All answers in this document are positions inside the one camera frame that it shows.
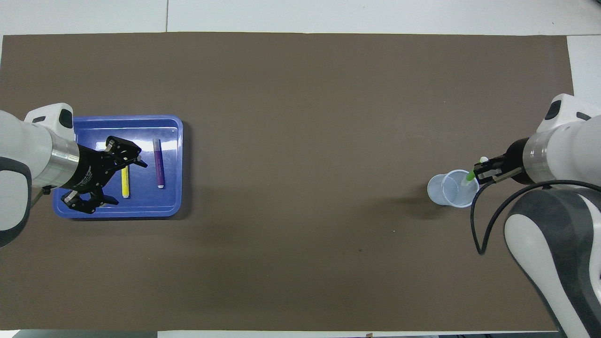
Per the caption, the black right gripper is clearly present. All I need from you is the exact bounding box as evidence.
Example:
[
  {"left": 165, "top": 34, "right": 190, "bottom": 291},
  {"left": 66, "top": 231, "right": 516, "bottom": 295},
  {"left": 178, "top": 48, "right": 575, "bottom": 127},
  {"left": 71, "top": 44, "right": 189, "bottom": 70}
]
[{"left": 473, "top": 138, "right": 527, "bottom": 184}]

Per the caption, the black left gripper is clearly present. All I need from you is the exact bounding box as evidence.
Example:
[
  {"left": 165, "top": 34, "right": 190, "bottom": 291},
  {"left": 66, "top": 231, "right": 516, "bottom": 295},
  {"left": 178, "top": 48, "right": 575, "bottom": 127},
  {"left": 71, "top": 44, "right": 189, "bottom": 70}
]
[{"left": 61, "top": 136, "right": 148, "bottom": 215}]

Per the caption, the green pen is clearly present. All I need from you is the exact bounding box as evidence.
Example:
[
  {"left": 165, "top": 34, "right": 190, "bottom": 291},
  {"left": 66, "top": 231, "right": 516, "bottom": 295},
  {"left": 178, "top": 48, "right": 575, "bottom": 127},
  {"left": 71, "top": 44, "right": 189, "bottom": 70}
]
[{"left": 461, "top": 156, "right": 489, "bottom": 187}]

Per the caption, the purple pen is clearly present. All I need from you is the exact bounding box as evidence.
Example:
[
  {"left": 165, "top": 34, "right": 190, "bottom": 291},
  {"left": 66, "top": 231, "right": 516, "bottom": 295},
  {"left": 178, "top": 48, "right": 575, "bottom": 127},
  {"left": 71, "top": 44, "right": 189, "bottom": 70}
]
[{"left": 153, "top": 138, "right": 165, "bottom": 189}]

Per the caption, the blue plastic tray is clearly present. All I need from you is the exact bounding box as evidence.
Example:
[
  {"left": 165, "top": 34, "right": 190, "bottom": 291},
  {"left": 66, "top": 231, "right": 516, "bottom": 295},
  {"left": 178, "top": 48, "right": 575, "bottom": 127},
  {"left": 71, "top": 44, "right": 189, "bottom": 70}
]
[{"left": 52, "top": 115, "right": 184, "bottom": 220}]

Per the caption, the clear plastic cup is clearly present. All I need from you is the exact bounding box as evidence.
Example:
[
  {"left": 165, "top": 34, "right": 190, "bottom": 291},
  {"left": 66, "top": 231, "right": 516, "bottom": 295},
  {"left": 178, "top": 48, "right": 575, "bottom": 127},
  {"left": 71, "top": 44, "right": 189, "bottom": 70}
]
[{"left": 427, "top": 169, "right": 480, "bottom": 208}]

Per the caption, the brown table mat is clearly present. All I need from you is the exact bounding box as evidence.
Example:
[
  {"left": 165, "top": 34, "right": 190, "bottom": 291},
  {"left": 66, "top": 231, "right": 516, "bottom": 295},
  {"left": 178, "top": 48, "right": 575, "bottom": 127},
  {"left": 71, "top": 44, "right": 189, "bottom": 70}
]
[{"left": 0, "top": 31, "right": 574, "bottom": 332}]

